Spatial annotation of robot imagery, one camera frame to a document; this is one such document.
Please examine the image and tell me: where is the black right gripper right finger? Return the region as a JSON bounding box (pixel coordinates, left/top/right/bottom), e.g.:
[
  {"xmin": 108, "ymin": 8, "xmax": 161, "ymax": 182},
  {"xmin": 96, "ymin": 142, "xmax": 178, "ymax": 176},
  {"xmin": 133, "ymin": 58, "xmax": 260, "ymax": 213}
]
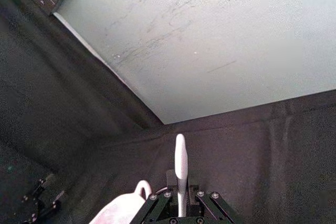
[{"xmin": 185, "ymin": 176, "xmax": 237, "ymax": 224}]

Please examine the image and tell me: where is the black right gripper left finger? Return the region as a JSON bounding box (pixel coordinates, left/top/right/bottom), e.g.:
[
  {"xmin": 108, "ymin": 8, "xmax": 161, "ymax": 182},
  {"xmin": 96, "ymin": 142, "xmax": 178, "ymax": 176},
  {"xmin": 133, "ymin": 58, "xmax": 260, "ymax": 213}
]
[{"xmin": 133, "ymin": 170, "xmax": 182, "ymax": 224}]

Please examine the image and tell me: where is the white three-armed plastic piece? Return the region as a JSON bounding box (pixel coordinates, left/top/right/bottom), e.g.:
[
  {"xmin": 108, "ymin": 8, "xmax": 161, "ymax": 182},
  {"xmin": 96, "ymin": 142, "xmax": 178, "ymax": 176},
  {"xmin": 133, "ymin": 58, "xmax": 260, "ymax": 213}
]
[{"xmin": 89, "ymin": 133, "xmax": 189, "ymax": 224}]

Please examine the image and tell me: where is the black table cloth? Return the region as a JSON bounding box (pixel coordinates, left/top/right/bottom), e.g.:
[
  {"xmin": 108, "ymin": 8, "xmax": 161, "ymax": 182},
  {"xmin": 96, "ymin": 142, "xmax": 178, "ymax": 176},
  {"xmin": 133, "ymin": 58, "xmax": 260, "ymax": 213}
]
[{"xmin": 0, "ymin": 0, "xmax": 336, "ymax": 224}]

